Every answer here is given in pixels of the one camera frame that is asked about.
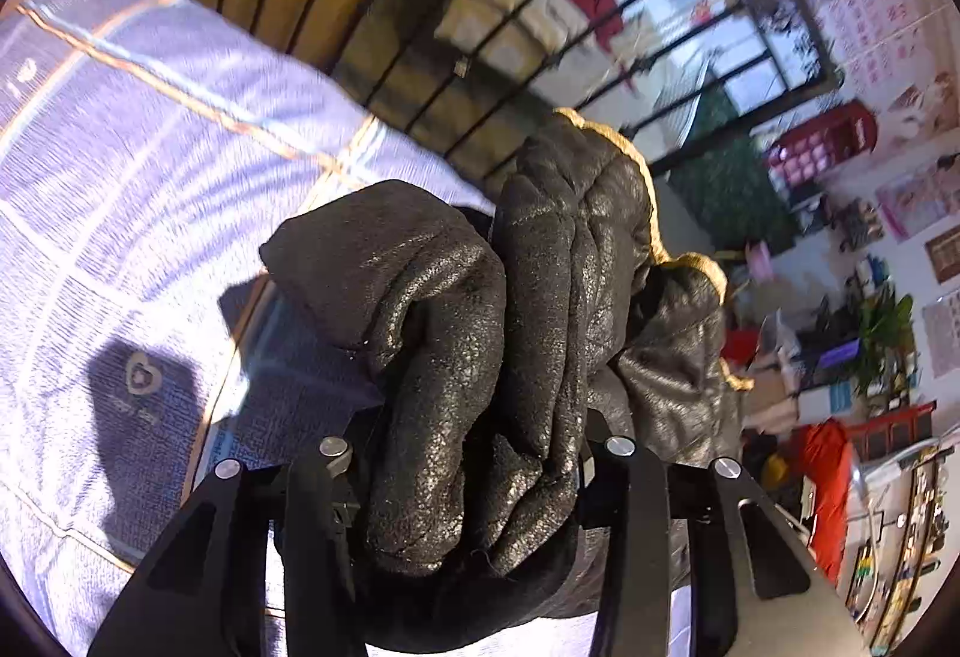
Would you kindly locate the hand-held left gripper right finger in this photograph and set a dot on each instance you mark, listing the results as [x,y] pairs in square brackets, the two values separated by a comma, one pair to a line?
[637,537]

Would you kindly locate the black quilted jacket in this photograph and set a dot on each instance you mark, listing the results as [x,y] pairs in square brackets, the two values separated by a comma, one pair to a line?
[450,327]

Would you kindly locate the pink wall poster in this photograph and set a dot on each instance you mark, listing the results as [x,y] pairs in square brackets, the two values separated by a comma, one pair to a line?
[885,19]

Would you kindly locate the cardboard box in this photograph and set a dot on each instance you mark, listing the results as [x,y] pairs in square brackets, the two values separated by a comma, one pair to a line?
[772,394]

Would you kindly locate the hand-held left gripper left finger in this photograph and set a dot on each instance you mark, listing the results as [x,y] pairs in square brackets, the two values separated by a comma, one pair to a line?
[322,514]

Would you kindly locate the black iron railing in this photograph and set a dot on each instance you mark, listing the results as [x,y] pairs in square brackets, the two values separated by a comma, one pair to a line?
[750,123]

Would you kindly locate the green patterned rug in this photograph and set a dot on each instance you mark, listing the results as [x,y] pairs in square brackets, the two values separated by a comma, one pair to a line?
[727,192]

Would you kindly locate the cream cloth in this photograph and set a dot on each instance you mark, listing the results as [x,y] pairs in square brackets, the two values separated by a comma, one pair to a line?
[510,19]

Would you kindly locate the potted green plant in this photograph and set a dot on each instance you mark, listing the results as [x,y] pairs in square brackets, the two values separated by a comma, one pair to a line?
[885,327]

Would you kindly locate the lavender checked blanket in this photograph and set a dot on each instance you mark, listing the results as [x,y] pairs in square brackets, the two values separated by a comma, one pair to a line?
[150,177]

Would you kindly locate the red plastic crate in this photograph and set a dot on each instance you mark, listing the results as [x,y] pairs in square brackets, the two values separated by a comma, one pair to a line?
[892,432]

